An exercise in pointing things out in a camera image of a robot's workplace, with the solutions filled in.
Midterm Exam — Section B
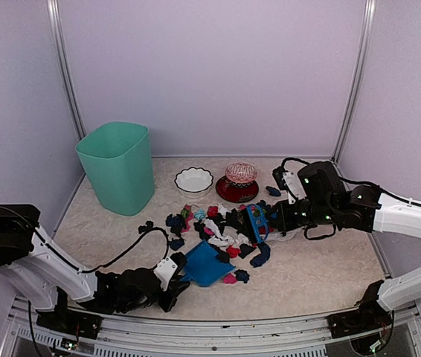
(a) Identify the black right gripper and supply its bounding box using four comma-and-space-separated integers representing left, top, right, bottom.
266, 198, 337, 232

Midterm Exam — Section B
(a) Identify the blue hand brush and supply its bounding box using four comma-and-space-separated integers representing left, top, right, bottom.
245, 204, 270, 245

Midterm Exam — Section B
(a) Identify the blue plastic dustpan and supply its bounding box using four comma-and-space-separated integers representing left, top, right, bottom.
180, 241, 236, 287

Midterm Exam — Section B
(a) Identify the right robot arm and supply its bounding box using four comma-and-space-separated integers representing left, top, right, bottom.
266, 161, 421, 330

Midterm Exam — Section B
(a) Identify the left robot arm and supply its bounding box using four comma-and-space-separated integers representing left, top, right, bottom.
0, 204, 190, 331

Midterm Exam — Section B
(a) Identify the red patterned bowl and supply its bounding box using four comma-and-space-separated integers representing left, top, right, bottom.
216, 176, 259, 203

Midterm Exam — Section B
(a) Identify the pink patterned inverted bowl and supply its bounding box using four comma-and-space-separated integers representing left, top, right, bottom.
225, 162, 257, 184

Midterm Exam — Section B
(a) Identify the red paper scrap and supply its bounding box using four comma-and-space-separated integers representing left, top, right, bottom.
226, 245, 240, 259

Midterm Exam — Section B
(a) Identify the pink and navy scrap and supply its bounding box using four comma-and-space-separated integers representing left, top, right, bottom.
222, 269, 250, 285

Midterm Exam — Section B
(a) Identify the black scrap near bin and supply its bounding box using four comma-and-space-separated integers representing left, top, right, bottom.
138, 220, 154, 234

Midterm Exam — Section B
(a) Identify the light blue paper scrap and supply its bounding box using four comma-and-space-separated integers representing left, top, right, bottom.
193, 208, 206, 221

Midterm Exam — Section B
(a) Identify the green paper scrap left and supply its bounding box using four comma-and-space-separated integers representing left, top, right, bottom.
180, 208, 191, 219

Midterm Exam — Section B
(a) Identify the white scalloped bowl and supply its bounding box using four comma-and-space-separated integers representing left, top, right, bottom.
174, 167, 213, 199

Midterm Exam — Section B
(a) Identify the teal plastic waste bin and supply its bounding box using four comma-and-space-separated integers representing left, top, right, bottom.
76, 122, 155, 216

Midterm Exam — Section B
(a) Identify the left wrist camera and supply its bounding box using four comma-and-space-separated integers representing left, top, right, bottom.
153, 252, 187, 292

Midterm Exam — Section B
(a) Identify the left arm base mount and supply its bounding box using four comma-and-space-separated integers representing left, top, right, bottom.
36, 288, 103, 340

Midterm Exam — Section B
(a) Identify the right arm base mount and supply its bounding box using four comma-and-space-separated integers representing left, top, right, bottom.
327, 280, 393, 338

